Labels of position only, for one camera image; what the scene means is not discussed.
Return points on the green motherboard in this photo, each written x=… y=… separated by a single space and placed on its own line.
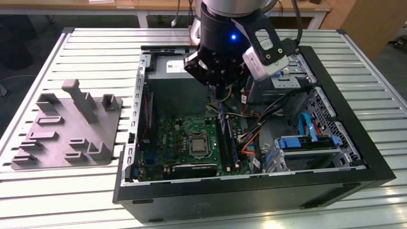
x=170 y=126

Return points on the wooden cabinet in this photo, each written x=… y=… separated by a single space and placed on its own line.
x=375 y=23

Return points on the grey parts rack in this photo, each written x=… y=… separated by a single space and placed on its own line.
x=69 y=124

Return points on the grey power supply unit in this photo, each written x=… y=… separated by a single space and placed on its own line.
x=170 y=95

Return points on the metal drive cage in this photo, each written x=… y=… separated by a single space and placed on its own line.
x=285 y=82

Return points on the hard disk in blue carrier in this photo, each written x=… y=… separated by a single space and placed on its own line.
x=291 y=143

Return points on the blue drive latch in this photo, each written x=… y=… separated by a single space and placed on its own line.
x=276 y=74

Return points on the black RAM slot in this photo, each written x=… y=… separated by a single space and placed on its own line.
x=226 y=157

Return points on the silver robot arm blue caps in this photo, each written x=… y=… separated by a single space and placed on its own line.
x=234 y=6

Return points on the black graphics card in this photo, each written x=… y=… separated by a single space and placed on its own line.
x=193 y=168

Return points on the black PC case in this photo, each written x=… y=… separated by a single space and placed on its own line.
x=221 y=202

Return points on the grey wheeled stand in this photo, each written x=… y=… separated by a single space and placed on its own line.
x=400 y=43

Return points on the black camera bracket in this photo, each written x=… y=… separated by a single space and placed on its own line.
x=273 y=53

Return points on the silver CPU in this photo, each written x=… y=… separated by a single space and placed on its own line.
x=197 y=146

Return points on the CPU socket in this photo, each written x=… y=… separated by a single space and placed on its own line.
x=198 y=137

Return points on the wooden desk white frame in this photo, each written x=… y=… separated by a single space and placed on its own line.
x=62 y=4
x=311 y=10

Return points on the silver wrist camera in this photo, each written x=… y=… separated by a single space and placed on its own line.
x=257 y=69

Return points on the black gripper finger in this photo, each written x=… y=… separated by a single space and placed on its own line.
x=236 y=75
x=200 y=69

